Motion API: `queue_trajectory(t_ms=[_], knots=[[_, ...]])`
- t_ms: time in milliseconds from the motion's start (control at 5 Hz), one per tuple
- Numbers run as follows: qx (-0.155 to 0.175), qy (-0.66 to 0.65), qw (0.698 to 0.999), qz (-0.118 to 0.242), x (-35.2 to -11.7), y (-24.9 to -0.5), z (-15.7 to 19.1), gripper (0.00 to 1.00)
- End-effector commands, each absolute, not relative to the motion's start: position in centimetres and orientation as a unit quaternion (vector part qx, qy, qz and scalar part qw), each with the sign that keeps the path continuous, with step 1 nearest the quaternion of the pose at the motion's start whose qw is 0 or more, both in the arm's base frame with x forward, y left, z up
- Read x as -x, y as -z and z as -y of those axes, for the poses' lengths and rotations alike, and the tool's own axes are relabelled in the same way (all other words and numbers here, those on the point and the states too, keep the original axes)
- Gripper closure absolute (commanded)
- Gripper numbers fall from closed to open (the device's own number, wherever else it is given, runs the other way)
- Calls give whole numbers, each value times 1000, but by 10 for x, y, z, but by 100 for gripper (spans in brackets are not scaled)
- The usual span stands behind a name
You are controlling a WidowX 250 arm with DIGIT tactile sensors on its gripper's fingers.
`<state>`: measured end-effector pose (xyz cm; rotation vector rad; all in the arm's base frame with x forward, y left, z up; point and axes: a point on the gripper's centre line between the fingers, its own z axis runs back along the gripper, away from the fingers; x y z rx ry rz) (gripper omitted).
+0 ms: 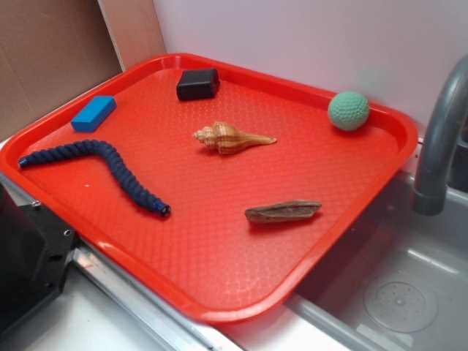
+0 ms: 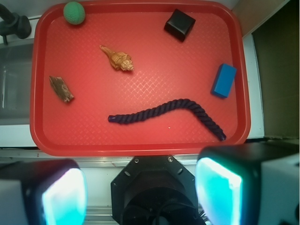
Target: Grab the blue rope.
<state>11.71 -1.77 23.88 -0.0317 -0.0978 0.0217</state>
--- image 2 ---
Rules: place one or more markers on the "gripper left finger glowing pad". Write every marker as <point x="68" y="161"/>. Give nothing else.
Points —
<point x="49" y="192"/>

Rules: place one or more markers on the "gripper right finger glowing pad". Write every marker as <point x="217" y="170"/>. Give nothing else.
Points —
<point x="250" y="184"/>

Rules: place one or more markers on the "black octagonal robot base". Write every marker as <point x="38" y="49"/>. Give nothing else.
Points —
<point x="155" y="190"/>

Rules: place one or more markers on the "blue rectangular block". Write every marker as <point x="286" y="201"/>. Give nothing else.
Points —
<point x="223" y="81"/>

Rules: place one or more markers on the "brown wood bark piece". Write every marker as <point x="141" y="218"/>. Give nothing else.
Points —
<point x="61" y="89"/>

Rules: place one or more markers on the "red plastic tray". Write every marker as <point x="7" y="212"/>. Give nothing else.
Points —
<point x="164" y="69"/>

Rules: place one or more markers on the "tan spiral seashell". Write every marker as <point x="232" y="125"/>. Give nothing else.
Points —
<point x="118" y="60"/>

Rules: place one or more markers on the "black cube block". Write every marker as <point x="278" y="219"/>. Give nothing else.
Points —
<point x="179" y="25"/>

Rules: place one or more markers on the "green rubber ball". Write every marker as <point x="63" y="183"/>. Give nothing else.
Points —
<point x="74" y="13"/>

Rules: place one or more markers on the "black clamp mount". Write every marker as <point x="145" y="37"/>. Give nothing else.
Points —
<point x="13" y="24"/>

